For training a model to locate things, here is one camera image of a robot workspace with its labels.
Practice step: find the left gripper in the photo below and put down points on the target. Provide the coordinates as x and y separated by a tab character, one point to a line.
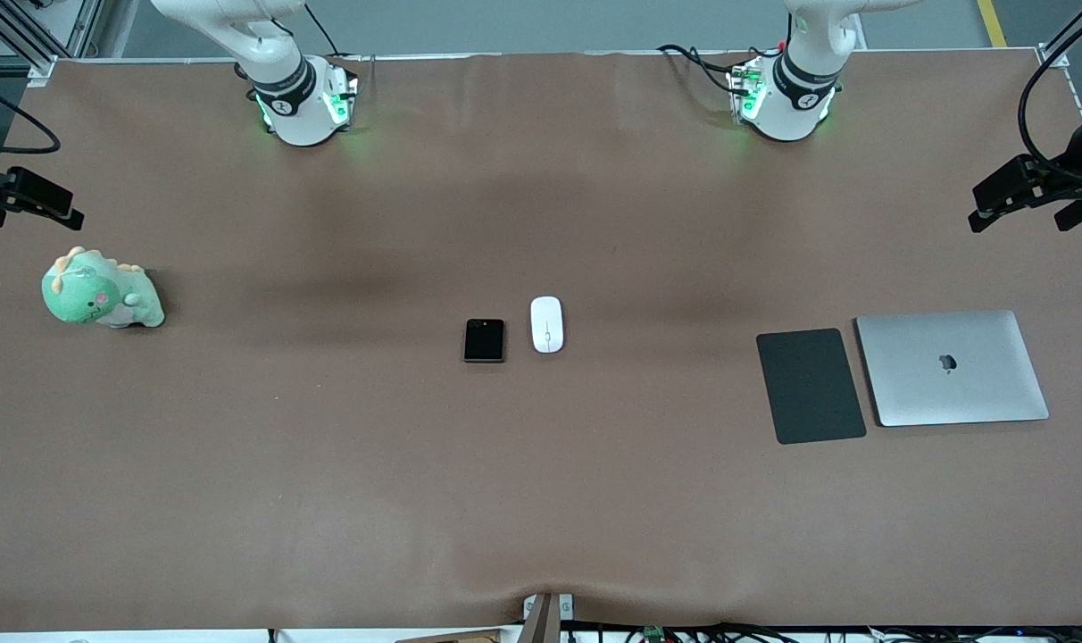
1069	170

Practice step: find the black flip phone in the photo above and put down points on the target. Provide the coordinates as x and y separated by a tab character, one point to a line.
485	344

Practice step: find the white computer mouse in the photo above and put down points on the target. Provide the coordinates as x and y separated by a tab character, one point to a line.
547	317

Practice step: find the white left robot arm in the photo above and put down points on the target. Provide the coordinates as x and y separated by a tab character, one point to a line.
786	112

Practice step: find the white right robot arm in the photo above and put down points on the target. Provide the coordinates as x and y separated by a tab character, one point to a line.
300	116

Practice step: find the black mouse pad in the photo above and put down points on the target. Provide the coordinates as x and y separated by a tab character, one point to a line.
809	388

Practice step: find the green dinosaur plush toy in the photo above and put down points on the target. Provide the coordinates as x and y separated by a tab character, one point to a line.
86	295

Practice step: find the silver laptop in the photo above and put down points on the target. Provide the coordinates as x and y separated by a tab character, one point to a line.
943	397

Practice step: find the brown table cloth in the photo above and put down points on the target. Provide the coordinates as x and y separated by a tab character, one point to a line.
541	491

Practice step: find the green circuit board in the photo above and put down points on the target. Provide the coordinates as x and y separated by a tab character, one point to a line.
654	635

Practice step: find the brown wooden board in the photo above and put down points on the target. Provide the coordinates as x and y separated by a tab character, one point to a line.
461	638

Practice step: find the metal table corner bracket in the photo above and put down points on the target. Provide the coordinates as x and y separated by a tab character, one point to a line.
1052	55
41	71

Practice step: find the aluminium frame structure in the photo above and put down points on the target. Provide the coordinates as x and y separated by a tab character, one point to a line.
23	36

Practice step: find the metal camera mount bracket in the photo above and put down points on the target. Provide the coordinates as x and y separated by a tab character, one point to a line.
541	621

